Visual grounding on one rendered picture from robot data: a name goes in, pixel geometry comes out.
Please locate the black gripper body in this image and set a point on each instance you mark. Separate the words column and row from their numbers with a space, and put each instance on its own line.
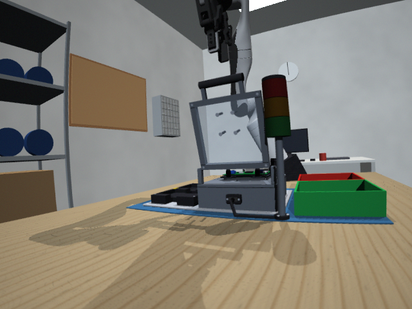
column 225, row 4

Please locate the green circuit board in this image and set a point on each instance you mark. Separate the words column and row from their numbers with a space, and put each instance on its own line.
column 233, row 172

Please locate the green bin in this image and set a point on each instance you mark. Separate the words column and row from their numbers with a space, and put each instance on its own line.
column 349, row 198

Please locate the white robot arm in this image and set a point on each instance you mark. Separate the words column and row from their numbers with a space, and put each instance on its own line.
column 240, row 54

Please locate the red bin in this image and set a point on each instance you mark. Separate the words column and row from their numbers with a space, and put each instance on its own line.
column 329, row 176

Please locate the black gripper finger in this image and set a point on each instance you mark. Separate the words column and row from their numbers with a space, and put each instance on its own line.
column 210, row 24
column 223, row 53

